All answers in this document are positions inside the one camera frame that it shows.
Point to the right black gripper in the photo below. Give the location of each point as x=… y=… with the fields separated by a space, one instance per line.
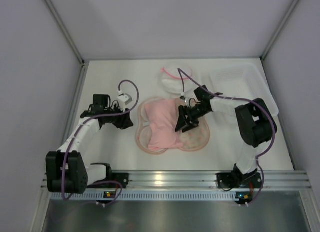
x=186 y=117

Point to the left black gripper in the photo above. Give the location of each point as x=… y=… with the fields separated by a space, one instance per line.
x=124 y=120

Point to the floral orange bra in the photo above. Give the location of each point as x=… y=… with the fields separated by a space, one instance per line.
x=192 y=140

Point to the pink cloth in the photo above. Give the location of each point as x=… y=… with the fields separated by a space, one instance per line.
x=162 y=116

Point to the white mesh laundry bag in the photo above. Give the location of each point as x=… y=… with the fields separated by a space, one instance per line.
x=171 y=80

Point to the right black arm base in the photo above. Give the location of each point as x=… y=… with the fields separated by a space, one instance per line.
x=235 y=179

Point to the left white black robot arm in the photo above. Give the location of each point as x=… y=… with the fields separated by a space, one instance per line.
x=70 y=169

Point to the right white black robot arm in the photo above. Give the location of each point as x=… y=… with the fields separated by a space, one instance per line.
x=256 y=125

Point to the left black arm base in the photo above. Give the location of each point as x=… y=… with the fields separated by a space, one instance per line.
x=120 y=177

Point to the clear plastic bin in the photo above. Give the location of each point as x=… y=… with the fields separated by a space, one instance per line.
x=243 y=80

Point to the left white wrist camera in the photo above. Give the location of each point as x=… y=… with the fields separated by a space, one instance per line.
x=123 y=100

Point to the aluminium front rail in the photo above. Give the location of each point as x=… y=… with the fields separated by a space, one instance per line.
x=274 y=180

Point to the slotted grey cable duct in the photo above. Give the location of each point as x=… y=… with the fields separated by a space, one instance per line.
x=136 y=195

